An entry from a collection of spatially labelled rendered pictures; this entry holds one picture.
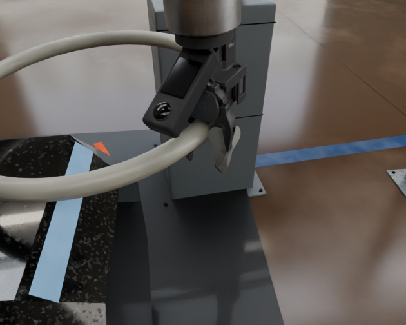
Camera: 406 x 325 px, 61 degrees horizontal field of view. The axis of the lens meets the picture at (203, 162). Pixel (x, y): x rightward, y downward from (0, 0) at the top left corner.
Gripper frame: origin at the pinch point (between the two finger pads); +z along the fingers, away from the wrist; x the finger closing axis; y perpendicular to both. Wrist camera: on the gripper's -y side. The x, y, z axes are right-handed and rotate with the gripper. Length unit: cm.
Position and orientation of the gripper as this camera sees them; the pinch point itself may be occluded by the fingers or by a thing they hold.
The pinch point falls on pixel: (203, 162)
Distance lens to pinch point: 53.2
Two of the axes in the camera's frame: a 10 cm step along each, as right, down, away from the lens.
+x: -8.4, -3.1, 4.4
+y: 5.3, -5.7, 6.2
